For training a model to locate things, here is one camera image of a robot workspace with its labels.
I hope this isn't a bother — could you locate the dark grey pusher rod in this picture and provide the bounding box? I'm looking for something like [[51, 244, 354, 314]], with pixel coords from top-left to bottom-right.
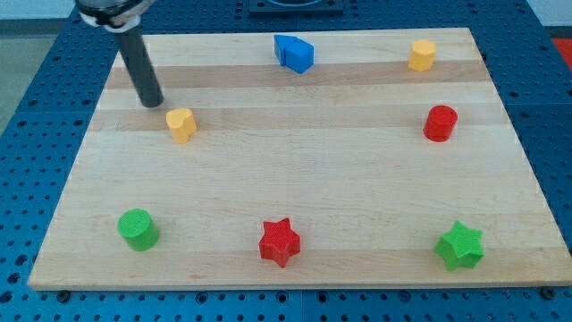
[[114, 27, 164, 108]]

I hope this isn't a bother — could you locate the yellow heart block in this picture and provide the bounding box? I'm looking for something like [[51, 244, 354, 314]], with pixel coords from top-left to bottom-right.
[[165, 108, 198, 144]]

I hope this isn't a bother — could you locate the green cylinder block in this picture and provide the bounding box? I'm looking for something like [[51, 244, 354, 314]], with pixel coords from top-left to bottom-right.
[[117, 208, 160, 251]]

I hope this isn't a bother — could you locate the blue cube block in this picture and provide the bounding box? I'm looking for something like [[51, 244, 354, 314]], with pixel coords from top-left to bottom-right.
[[284, 39, 315, 73]]

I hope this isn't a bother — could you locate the red star block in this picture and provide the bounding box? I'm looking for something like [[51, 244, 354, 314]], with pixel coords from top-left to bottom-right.
[[258, 217, 301, 267]]

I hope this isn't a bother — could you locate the wooden board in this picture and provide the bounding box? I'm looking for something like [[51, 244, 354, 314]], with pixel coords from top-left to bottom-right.
[[28, 28, 571, 291]]

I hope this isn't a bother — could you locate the yellow hexagon block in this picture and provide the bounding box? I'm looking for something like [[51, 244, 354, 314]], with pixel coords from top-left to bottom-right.
[[408, 39, 437, 72]]

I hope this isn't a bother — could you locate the red cylinder block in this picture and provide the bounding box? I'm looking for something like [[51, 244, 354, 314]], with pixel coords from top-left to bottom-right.
[[423, 105, 458, 142]]

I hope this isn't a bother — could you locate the green star block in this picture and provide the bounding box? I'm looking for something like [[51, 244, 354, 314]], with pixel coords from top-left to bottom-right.
[[433, 221, 484, 271]]

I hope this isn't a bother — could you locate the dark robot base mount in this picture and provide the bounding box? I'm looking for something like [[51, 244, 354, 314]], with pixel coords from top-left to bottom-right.
[[246, 0, 344, 17]]

